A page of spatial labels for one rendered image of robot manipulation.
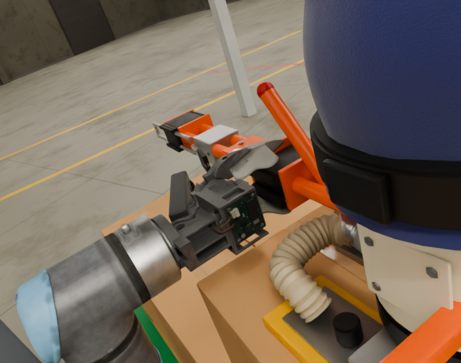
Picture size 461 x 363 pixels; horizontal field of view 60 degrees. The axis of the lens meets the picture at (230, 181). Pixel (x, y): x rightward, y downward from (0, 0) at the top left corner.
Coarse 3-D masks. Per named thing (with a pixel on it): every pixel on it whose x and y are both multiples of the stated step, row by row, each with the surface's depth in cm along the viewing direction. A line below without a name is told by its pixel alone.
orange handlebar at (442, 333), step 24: (216, 144) 69; (240, 144) 65; (312, 192) 48; (456, 312) 28; (408, 336) 27; (432, 336) 27; (456, 336) 27; (384, 360) 26; (408, 360) 26; (432, 360) 26
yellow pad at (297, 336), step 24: (336, 288) 49; (288, 312) 48; (336, 312) 45; (360, 312) 44; (288, 336) 45; (312, 336) 43; (336, 336) 41; (360, 336) 40; (312, 360) 42; (336, 360) 40
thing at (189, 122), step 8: (184, 112) 87; (192, 112) 86; (168, 120) 86; (176, 120) 84; (184, 120) 82; (192, 120) 80; (200, 120) 81; (208, 120) 82; (176, 128) 80; (184, 128) 79; (192, 128) 80; (184, 144) 80
